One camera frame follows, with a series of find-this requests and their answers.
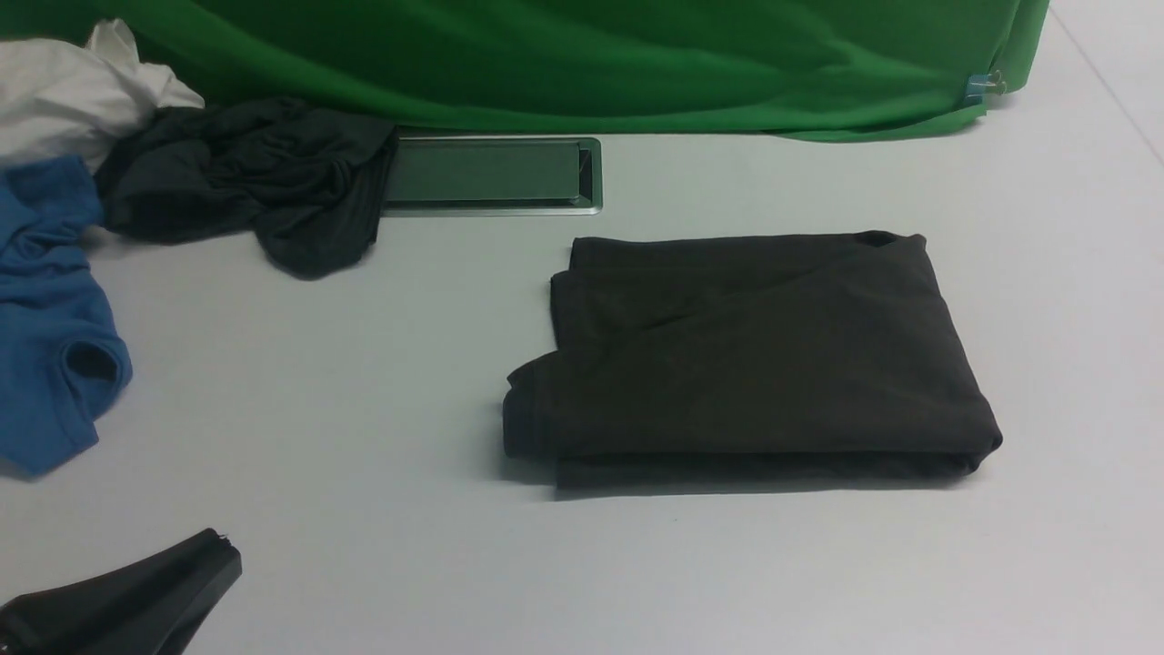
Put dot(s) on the green backdrop cloth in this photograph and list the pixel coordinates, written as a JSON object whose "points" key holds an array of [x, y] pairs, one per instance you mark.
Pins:
{"points": [[838, 72]]}

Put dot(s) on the dark teal crumpled shirt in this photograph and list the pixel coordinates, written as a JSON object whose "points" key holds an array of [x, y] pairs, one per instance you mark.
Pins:
{"points": [[309, 182]]}

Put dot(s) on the gray long-sleeved shirt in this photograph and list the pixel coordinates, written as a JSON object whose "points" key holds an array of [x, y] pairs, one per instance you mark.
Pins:
{"points": [[764, 358]]}

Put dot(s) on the white crumpled garment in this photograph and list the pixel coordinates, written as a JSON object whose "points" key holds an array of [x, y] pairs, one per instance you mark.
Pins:
{"points": [[62, 99]]}

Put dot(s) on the metal table cable hatch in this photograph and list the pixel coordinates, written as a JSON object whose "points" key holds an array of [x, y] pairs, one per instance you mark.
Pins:
{"points": [[495, 176]]}

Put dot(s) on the blue binder clip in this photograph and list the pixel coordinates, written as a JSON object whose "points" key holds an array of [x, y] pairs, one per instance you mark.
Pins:
{"points": [[980, 88]]}

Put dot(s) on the blue t-shirt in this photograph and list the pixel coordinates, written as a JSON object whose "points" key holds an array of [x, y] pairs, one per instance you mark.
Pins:
{"points": [[63, 364]]}

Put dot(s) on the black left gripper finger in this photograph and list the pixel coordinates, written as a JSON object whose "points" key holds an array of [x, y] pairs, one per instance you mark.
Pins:
{"points": [[153, 606]]}

